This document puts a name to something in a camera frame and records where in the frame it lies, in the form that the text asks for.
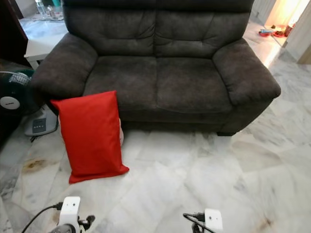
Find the red pillow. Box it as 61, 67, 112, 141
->
50, 90, 130, 184

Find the dark brown fabric sofa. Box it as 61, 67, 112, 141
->
31, 0, 281, 136

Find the white table fan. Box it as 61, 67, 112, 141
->
0, 71, 59, 137

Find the white side table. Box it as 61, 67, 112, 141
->
20, 15, 69, 69

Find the dark wooden cabinet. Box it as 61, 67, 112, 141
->
0, 0, 30, 66

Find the clear plastic bottle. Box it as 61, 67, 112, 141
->
35, 0, 47, 17
46, 4, 56, 19

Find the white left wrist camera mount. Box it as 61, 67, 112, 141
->
61, 196, 81, 226

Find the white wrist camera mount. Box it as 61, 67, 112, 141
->
61, 196, 81, 226
204, 209, 223, 233

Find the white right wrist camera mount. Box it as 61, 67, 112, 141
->
204, 209, 223, 233

